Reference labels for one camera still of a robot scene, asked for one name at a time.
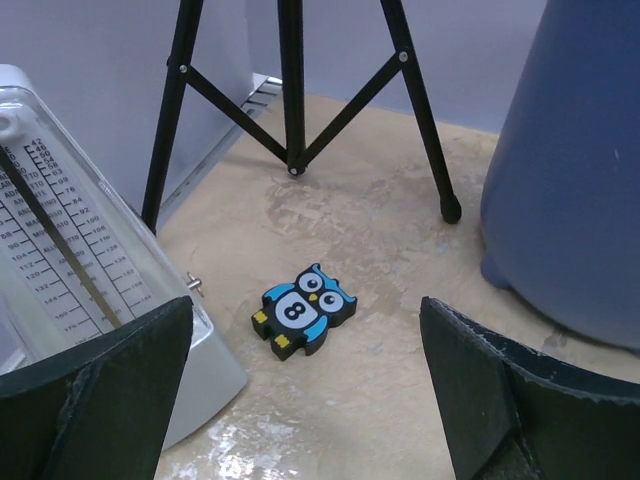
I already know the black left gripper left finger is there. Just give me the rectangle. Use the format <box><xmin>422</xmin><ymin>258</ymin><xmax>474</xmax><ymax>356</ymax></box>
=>
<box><xmin>1</xmin><ymin>296</ymin><xmax>193</xmax><ymax>479</ymax></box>

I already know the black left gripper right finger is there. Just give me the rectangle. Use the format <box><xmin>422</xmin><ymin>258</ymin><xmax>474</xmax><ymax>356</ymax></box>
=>
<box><xmin>419</xmin><ymin>297</ymin><xmax>639</xmax><ymax>479</ymax></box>

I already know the white metronome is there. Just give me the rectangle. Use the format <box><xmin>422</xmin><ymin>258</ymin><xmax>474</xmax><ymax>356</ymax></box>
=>
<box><xmin>1</xmin><ymin>64</ymin><xmax>248</xmax><ymax>447</ymax></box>

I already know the blue trash bin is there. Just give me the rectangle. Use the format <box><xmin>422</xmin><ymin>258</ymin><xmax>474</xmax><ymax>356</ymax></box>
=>
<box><xmin>480</xmin><ymin>1</ymin><xmax>639</xmax><ymax>350</ymax></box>

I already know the blue owl number magnet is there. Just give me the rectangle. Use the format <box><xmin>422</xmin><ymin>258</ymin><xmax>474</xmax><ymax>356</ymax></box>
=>
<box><xmin>251</xmin><ymin>263</ymin><xmax>357</xmax><ymax>361</ymax></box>

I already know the black music stand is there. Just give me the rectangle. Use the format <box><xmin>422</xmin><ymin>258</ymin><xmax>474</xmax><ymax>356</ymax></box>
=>
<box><xmin>141</xmin><ymin>0</ymin><xmax>462</xmax><ymax>230</ymax></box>

